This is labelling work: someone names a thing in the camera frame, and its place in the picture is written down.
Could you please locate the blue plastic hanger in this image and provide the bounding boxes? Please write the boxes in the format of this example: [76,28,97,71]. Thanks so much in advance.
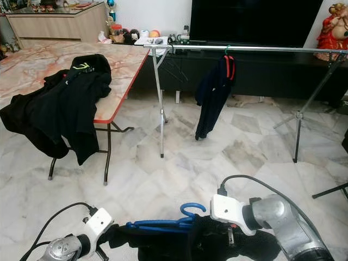
[125,203,207,233]

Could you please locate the black polo shirt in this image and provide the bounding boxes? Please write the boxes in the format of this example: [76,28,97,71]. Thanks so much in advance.
[106,213,283,261]

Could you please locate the marble top folding table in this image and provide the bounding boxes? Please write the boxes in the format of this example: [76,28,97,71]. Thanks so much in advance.
[0,41,150,185]

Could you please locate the black garment green logo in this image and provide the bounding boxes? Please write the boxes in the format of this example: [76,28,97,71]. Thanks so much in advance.
[33,53,112,165]

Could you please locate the light wooden cabinet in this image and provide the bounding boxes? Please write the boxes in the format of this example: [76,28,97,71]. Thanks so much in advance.
[5,3,107,45]

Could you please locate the red lid jar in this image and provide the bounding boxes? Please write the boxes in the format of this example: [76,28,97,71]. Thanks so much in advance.
[110,24,123,44]

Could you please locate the black plush toy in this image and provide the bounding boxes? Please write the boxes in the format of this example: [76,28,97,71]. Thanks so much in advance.
[122,29,140,45]

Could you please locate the blue gold ornament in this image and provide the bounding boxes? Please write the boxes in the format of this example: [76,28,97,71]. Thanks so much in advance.
[107,0,116,21]

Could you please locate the white tray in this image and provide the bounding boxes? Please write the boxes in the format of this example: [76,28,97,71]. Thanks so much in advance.
[135,36,175,54]

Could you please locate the navy shirt red stripes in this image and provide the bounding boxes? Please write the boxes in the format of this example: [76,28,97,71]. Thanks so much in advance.
[194,54,236,141]

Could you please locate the silver metal clothes rack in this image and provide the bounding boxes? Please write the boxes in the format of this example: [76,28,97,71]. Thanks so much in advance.
[144,43,348,163]

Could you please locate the black flat television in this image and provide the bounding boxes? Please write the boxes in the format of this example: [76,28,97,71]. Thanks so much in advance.
[189,0,324,48]

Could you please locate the black television console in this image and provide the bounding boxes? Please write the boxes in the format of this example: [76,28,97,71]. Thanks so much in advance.
[125,42,348,104]

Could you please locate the red laughing Buddha statue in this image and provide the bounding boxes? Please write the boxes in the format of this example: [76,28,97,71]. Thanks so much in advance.
[316,3,348,61]

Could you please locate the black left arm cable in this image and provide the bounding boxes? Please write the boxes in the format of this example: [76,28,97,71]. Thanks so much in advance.
[21,202,98,261]

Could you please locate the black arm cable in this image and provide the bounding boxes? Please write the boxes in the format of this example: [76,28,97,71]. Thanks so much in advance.
[217,175,324,240]
[21,202,98,261]

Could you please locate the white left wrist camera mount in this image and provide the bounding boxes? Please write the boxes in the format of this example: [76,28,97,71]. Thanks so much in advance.
[82,208,115,256]

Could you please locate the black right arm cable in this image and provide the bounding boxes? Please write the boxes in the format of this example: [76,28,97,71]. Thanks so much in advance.
[217,175,324,240]

